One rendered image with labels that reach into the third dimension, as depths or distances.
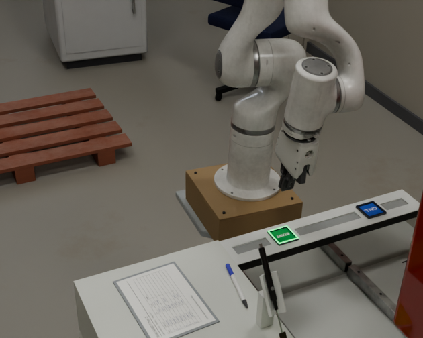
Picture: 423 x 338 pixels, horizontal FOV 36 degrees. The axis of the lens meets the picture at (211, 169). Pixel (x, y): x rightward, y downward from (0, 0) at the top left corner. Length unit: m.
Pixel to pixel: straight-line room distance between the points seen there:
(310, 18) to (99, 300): 0.72
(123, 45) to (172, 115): 0.89
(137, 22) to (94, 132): 1.29
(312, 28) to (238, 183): 0.62
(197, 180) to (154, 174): 1.74
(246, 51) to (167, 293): 0.61
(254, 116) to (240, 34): 0.22
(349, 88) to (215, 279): 0.50
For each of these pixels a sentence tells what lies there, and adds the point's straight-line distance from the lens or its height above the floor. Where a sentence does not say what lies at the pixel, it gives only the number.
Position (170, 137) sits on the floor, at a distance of 3.95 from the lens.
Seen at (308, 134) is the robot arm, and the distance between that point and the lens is 1.37.
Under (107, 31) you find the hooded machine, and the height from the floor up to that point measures 0.27.
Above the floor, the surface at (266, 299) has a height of 1.06.
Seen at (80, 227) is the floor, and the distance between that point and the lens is 3.25.
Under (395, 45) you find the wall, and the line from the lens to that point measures 4.35.
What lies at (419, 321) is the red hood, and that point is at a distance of 0.98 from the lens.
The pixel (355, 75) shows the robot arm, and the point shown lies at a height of 1.40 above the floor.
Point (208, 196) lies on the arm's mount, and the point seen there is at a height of 0.92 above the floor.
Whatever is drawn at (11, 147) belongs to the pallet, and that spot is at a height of 0.11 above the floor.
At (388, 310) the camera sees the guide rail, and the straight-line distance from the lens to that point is 1.64.
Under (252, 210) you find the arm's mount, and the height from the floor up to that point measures 0.91.
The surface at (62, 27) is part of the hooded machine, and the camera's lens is 4.76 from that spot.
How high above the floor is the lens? 1.93
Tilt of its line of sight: 32 degrees down
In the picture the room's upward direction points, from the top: 1 degrees clockwise
